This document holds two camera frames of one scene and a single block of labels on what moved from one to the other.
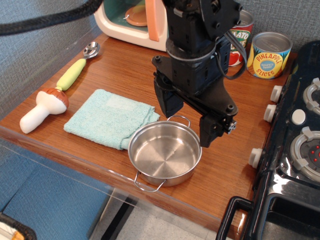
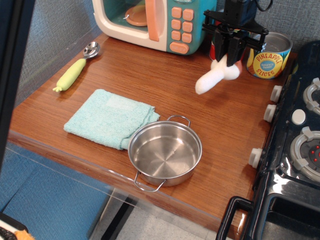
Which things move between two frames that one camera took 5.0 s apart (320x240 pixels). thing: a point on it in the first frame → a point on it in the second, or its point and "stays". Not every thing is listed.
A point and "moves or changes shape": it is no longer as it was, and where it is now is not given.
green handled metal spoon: x=72 y=74 stays
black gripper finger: x=171 y=99 → x=221 y=44
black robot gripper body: x=193 y=70 → x=239 y=18
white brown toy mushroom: x=49 y=101 moves or changes shape
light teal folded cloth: x=106 y=117 stays
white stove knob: x=275 y=93 stays
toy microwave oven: x=109 y=20 stays
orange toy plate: x=137 y=15 stays
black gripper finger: x=211 y=127 → x=235 y=48
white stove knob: x=269 y=112 stays
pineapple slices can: x=268 y=55 stays
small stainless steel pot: x=164 y=151 stays
